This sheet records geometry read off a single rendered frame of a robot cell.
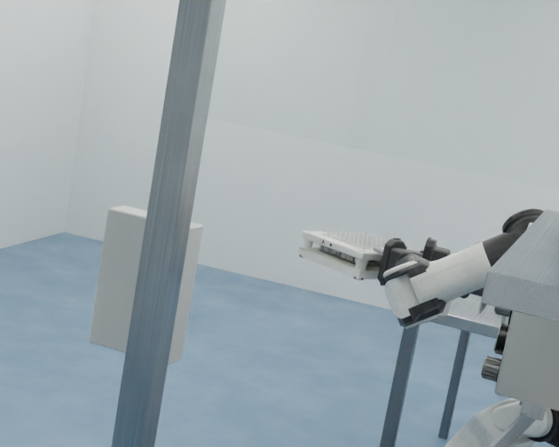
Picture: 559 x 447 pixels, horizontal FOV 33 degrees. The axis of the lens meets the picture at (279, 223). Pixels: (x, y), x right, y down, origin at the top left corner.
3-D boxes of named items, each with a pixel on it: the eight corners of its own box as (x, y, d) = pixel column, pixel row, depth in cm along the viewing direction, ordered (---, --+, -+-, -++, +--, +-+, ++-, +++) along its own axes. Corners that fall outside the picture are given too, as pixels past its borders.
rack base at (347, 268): (297, 254, 260) (298, 247, 259) (361, 255, 276) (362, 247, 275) (358, 279, 241) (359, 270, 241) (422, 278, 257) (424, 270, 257)
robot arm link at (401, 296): (420, 319, 218) (386, 332, 201) (403, 278, 219) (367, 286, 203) (460, 303, 213) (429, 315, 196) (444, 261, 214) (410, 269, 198)
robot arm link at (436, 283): (398, 332, 195) (501, 293, 189) (374, 273, 197) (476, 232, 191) (408, 328, 206) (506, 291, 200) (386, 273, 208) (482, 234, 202)
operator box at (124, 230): (104, 335, 184) (123, 204, 180) (183, 358, 179) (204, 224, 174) (88, 341, 178) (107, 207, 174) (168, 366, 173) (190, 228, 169)
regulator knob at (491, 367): (483, 374, 132) (489, 345, 132) (500, 380, 132) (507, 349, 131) (478, 380, 129) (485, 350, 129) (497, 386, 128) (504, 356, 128)
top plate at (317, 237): (300, 237, 259) (302, 230, 259) (364, 239, 275) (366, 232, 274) (361, 260, 241) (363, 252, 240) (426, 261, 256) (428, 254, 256)
